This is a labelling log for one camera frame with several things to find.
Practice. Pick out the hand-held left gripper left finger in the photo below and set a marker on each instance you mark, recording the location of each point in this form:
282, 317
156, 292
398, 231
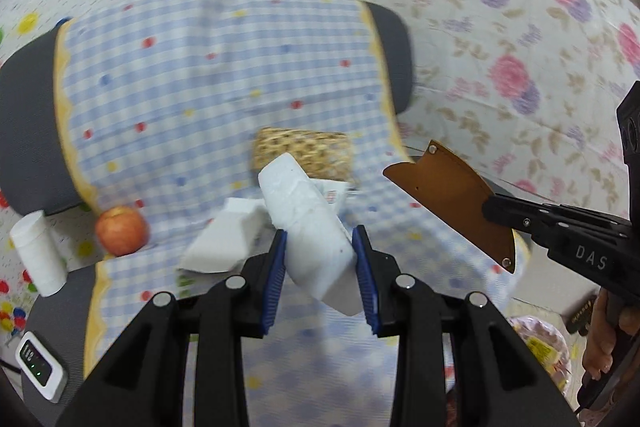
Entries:
274, 277

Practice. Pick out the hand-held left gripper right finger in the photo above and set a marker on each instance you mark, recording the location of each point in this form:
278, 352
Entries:
365, 287

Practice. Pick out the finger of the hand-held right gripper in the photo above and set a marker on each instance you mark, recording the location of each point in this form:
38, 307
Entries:
530, 219

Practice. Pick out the white tissue pack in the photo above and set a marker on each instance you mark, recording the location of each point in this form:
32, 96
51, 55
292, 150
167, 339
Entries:
310, 232

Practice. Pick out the brown leather sheath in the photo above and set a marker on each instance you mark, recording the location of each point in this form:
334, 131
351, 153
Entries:
450, 202

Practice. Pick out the pink plastic bag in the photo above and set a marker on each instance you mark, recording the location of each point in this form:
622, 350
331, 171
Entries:
522, 327

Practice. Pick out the yellow snack packet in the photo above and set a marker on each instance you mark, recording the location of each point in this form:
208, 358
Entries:
542, 349

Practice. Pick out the person's right hand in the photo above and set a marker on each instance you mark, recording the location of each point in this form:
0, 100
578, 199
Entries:
597, 339

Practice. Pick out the white paper packet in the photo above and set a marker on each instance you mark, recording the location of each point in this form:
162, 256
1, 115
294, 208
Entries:
332, 194

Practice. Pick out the woven bamboo tube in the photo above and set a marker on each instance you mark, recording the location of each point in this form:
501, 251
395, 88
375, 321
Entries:
310, 149

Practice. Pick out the red apple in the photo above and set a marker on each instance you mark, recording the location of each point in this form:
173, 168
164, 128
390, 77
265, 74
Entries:
121, 231

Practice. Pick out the floral print sheet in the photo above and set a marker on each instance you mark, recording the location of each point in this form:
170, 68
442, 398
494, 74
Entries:
450, 32

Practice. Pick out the blue checkered dotted cloth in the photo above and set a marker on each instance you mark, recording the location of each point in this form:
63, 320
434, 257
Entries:
200, 82

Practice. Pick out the small white electronic device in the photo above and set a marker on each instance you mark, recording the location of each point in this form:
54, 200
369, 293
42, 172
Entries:
37, 359

